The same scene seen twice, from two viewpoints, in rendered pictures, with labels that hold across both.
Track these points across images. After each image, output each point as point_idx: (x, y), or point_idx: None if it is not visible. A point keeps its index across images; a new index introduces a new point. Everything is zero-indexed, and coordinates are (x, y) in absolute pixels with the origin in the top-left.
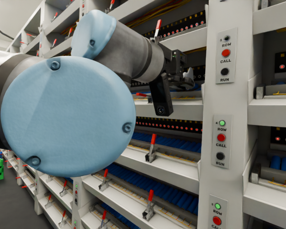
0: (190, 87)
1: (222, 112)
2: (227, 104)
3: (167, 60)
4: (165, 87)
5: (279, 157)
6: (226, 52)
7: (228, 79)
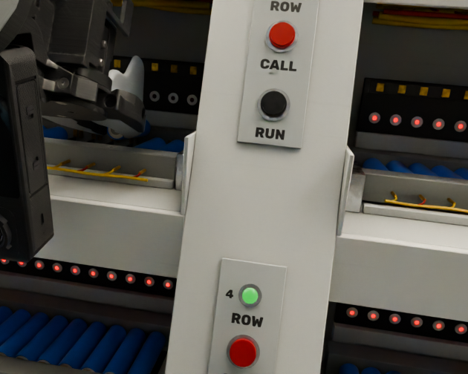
0: (128, 134)
1: (253, 256)
2: (271, 225)
3: None
4: (25, 126)
5: (356, 368)
6: (286, 35)
7: (281, 133)
